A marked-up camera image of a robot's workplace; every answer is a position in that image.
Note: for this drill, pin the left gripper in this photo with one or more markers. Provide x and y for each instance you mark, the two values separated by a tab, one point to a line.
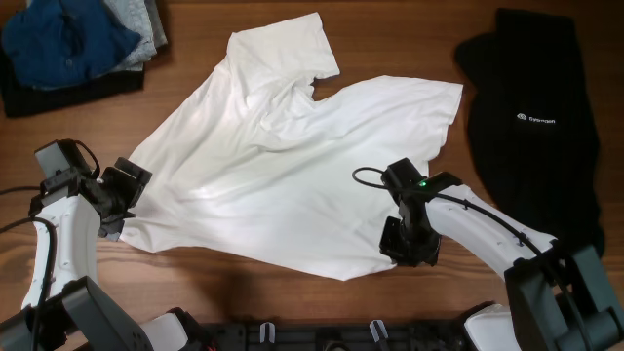
133	188

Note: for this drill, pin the blue shirt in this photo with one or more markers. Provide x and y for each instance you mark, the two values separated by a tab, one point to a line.
61	43

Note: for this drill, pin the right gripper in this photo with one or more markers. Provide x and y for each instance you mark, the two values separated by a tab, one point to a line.
389	246

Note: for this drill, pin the light grey folded garment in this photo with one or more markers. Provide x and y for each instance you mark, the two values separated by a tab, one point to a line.
141	17

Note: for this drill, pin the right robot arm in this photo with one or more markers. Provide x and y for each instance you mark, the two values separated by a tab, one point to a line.
559	296

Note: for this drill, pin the black folded garment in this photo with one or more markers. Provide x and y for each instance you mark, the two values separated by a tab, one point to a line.
21	101

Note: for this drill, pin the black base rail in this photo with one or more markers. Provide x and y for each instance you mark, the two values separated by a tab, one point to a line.
424	335

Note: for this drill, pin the white t-shirt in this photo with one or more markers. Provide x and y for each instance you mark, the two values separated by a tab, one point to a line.
250	164

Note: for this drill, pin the black garment with logo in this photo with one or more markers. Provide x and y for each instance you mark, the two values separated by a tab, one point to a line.
531	127

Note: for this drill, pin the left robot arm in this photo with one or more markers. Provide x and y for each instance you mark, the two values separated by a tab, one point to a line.
76	204

